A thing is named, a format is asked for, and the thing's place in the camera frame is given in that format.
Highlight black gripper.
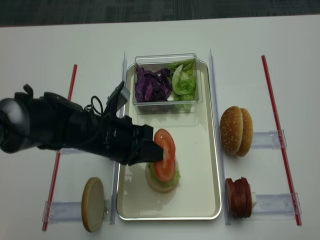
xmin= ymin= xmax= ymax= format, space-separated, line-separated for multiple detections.
xmin=106 ymin=115 xmax=164 ymax=166

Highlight tomato slices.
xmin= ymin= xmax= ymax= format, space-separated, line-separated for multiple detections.
xmin=153 ymin=128 xmax=176 ymax=182

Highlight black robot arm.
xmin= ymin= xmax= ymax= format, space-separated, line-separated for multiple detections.
xmin=0 ymin=83 xmax=164 ymax=166

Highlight lettuce leaf on bun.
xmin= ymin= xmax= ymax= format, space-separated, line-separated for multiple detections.
xmin=145 ymin=163 xmax=181 ymax=189

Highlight green lettuce in container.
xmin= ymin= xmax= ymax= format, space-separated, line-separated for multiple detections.
xmin=167 ymin=58 xmax=197 ymax=101

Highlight meat patties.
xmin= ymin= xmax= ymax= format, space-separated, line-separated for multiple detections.
xmin=225 ymin=177 xmax=253 ymax=219

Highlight bottom bun on tray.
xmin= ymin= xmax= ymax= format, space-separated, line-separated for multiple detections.
xmin=145 ymin=163 xmax=181 ymax=194

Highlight purple cabbage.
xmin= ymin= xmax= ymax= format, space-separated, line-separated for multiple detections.
xmin=135 ymin=65 xmax=172 ymax=103

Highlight metal tray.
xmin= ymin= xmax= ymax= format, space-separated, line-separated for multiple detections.
xmin=116 ymin=61 xmax=222 ymax=221

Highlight clear plastic container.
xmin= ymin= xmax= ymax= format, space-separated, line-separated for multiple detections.
xmin=132 ymin=53 xmax=202 ymax=114

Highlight left bun half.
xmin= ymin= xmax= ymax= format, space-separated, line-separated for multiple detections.
xmin=81 ymin=177 xmax=105 ymax=233

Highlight sesame bun top front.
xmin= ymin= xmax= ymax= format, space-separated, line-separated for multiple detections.
xmin=219 ymin=106 xmax=244 ymax=155

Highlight sesame bun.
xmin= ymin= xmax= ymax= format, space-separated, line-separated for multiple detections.
xmin=236 ymin=108 xmax=253 ymax=157
xmin=219 ymin=106 xmax=244 ymax=155

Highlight sesame bun top rear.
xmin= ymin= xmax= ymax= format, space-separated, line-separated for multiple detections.
xmin=236 ymin=108 xmax=253 ymax=157

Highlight left red rod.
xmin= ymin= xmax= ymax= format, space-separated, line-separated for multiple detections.
xmin=41 ymin=64 xmax=78 ymax=231

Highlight red rod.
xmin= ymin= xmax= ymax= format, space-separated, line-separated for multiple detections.
xmin=41 ymin=64 xmax=78 ymax=231
xmin=261 ymin=55 xmax=302 ymax=226

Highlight left front clear slide holder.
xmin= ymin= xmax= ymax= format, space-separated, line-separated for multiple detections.
xmin=42 ymin=198 xmax=112 ymax=224

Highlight clear slide holder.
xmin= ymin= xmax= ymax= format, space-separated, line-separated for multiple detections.
xmin=249 ymin=192 xmax=302 ymax=221
xmin=250 ymin=130 xmax=287 ymax=149
xmin=42 ymin=198 xmax=112 ymax=224

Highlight right rear clear slide holder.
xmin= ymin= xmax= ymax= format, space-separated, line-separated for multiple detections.
xmin=250 ymin=130 xmax=287 ymax=149

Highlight right front clear slide holder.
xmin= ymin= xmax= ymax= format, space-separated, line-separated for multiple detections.
xmin=249 ymin=192 xmax=302 ymax=221

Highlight right red rod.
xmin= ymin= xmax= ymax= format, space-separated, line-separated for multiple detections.
xmin=261 ymin=55 xmax=302 ymax=226

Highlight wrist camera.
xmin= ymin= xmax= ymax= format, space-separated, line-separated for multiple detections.
xmin=105 ymin=81 xmax=131 ymax=114

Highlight right clear plastic rail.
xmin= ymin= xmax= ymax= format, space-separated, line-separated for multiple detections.
xmin=208 ymin=49 xmax=231 ymax=226

